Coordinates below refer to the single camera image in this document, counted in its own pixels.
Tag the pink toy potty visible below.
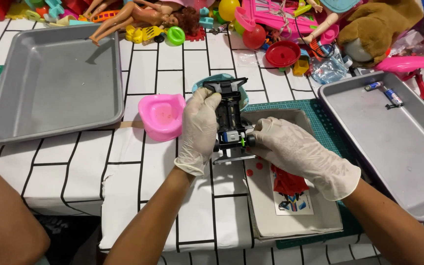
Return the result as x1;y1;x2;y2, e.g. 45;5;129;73
138;93;186;143

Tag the small yellow toy cup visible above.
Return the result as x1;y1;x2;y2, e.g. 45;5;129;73
292;59;310;76

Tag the person's right hand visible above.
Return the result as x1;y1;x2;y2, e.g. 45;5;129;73
247;117;361;201

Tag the white sticker sheet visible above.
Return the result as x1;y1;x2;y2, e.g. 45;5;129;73
270;166;314;216

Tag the red plastic toy handle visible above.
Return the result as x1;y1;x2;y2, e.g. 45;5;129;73
414;71;424;99

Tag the brown-haired toy doll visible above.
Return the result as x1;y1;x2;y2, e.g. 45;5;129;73
89;0;201;47

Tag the light blue toy plate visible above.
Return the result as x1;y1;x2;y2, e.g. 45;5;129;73
192;73;250;112

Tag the grey metal baking tray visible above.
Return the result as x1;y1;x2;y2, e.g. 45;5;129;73
318;71;424;222
0;24;125;144

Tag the red toy plate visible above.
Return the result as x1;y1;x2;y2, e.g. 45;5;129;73
265;40;302;68

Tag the brown plush toy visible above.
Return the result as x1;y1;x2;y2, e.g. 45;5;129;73
337;0;424;69

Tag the black toy car chassis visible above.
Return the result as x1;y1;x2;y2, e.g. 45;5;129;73
202;77;257;165

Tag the pale toy doll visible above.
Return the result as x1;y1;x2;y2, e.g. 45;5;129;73
300;0;346;45

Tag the green plastic ring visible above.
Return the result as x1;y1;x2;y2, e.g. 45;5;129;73
166;26;186;46

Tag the yellow toy ball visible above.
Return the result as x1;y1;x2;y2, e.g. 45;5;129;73
218;0;241;22

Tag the pink plastic toy shell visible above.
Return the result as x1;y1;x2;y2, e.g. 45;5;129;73
374;55;424;74

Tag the red foam puzzle piece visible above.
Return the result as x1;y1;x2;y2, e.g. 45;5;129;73
185;27;206;42

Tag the clear plastic bag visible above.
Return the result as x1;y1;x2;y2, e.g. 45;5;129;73
309;46;349;85

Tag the pink toy basket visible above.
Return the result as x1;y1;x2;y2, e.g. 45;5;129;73
235;0;320;36

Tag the red plastic car body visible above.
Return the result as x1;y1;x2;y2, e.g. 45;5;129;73
271;164;310;197

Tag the red toy ball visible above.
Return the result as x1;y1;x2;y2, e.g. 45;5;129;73
242;24;267;50

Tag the white brick-pattern tablecloth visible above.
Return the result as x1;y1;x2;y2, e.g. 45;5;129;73
0;18;424;265

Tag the person's leg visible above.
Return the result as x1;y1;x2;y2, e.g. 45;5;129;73
0;152;51;265

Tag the shallow grey cardboard box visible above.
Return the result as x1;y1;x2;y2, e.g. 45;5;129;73
241;109;344;240

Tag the heap of assorted toys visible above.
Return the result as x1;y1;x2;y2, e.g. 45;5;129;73
6;0;124;27

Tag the person's left hand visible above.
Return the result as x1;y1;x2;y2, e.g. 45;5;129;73
174;88;223;176

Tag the yellow toy spatula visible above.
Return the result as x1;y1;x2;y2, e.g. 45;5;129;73
125;25;166;44

